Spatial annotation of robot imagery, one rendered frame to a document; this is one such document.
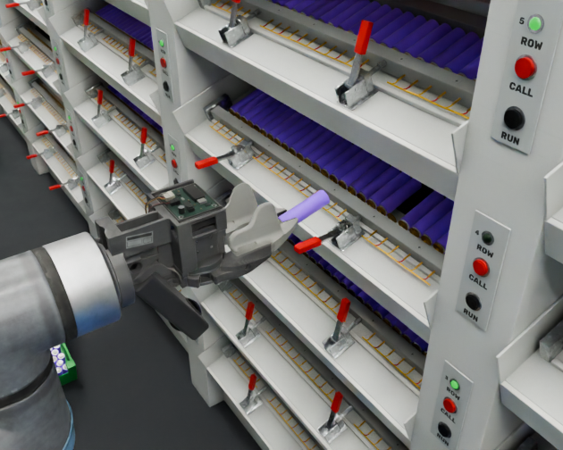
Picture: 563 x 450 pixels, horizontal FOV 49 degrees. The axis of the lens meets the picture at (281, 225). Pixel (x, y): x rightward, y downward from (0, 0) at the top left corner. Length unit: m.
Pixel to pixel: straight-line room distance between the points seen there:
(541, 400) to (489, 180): 0.23
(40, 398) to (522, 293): 0.45
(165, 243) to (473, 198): 0.29
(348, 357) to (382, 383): 0.07
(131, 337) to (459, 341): 1.23
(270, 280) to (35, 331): 0.57
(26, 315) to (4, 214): 1.89
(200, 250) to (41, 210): 1.83
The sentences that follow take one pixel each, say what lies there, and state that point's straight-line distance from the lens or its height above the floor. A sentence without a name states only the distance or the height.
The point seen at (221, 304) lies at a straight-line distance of 1.33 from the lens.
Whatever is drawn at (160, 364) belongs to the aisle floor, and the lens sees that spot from 1.70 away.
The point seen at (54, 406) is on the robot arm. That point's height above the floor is 0.75.
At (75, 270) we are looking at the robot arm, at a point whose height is 0.88.
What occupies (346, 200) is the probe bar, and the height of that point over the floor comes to 0.77.
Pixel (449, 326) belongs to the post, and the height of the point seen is 0.75.
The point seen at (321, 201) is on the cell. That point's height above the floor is 0.84.
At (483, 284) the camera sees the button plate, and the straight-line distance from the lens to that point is 0.64.
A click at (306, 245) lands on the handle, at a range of 0.78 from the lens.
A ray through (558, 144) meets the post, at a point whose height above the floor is 0.99.
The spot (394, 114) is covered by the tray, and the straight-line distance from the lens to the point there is 0.70.
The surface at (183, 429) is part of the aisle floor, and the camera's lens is 1.56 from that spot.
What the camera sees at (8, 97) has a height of 0.15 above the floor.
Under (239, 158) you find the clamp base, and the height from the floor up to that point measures 0.75.
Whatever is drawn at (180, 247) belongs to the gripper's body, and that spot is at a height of 0.87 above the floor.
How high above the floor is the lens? 1.21
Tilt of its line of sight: 34 degrees down
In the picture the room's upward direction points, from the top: straight up
